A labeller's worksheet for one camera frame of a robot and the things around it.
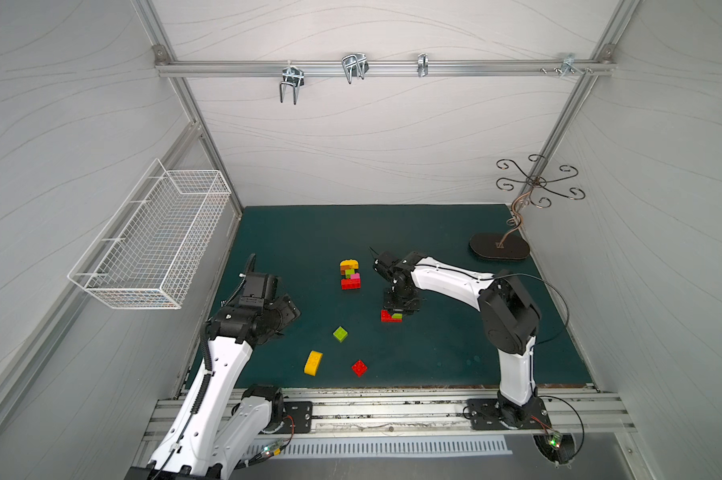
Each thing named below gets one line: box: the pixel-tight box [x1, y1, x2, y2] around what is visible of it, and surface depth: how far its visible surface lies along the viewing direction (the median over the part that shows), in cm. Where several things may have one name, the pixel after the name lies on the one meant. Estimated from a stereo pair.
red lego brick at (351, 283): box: [341, 278, 361, 290], surface depth 98 cm
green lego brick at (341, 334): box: [333, 326, 349, 343], surface depth 88 cm
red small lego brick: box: [351, 359, 368, 378], surface depth 82 cm
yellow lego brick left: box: [304, 350, 323, 377], surface depth 82 cm
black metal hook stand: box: [470, 154, 585, 261], surface depth 106 cm
